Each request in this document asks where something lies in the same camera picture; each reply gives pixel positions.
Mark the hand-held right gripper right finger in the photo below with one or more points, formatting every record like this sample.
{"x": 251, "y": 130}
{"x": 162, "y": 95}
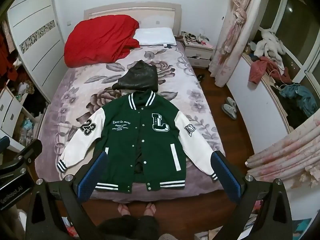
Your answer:
{"x": 225, "y": 175}

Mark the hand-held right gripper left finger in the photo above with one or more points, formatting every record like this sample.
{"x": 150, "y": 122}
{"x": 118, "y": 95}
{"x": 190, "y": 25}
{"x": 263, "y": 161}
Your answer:
{"x": 91, "y": 177}

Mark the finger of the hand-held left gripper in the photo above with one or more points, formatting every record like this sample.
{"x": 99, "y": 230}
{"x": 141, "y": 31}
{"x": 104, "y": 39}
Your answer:
{"x": 31, "y": 151}
{"x": 3, "y": 143}

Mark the green and white varsity jacket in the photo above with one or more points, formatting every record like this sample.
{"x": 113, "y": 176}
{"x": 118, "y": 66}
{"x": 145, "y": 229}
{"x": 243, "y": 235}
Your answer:
{"x": 130, "y": 140}

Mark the dark clothes pile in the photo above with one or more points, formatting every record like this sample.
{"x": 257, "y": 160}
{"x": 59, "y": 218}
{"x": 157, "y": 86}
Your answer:
{"x": 37, "y": 102}

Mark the red hanging clothes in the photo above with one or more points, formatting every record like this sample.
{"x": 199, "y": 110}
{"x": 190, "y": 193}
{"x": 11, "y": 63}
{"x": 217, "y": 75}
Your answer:
{"x": 6, "y": 60}

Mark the white drawer unit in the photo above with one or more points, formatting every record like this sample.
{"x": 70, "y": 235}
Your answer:
{"x": 10, "y": 112}

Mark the person's left foot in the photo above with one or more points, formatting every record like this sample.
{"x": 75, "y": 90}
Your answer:
{"x": 124, "y": 209}

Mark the person's foot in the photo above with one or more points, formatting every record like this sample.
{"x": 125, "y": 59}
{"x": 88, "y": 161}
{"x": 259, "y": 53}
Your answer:
{"x": 150, "y": 208}
{"x": 124, "y": 209}

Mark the grey slipper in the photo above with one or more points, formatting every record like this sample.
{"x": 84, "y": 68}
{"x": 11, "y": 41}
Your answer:
{"x": 231, "y": 102}
{"x": 229, "y": 112}

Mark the person's legs in dark pants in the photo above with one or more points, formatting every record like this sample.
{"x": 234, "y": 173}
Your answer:
{"x": 130, "y": 227}

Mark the person's right foot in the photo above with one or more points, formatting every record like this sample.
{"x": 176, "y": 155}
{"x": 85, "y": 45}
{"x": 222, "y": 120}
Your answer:
{"x": 150, "y": 208}

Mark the black garment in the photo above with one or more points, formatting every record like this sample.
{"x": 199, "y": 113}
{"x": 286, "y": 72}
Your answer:
{"x": 297, "y": 115}

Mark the dark shoe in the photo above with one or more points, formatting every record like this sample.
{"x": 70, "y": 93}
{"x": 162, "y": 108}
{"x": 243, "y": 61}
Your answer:
{"x": 200, "y": 77}

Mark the floral purple bed blanket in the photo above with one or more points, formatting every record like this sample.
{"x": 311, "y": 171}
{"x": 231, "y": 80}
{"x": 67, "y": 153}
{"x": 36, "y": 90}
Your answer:
{"x": 175, "y": 80}

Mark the teal garment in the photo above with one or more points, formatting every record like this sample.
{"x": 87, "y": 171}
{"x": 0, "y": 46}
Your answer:
{"x": 300, "y": 96}

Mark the red garment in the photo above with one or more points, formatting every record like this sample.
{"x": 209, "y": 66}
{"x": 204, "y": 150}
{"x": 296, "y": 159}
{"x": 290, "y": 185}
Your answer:
{"x": 260, "y": 68}

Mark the black leather jacket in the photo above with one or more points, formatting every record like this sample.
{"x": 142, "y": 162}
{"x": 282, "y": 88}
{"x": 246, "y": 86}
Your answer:
{"x": 140, "y": 76}

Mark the white wardrobe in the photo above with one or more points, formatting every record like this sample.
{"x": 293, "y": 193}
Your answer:
{"x": 35, "y": 30}

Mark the white nightstand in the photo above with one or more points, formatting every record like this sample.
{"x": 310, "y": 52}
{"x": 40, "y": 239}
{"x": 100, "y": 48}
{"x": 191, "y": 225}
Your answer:
{"x": 198, "y": 52}

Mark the red duvet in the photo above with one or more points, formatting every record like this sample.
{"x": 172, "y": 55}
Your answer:
{"x": 100, "y": 40}

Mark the white clothing pile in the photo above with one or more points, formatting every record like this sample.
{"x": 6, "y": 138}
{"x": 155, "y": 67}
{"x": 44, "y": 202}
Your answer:
{"x": 270, "y": 42}

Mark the pile of small toiletries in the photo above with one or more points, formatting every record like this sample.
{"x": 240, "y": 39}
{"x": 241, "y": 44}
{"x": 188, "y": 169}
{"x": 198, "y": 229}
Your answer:
{"x": 193, "y": 38}

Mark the tied pink floral curtain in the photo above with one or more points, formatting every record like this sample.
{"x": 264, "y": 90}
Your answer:
{"x": 232, "y": 30}

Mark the white pillow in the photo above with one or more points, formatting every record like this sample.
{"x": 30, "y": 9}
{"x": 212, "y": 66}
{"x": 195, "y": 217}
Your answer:
{"x": 155, "y": 36}

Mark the window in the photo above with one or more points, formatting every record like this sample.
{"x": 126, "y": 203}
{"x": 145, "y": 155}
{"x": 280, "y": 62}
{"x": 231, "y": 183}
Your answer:
{"x": 297, "y": 17}

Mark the cream bed headboard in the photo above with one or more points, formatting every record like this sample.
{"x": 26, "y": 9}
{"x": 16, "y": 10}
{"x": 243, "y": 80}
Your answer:
{"x": 150, "y": 12}

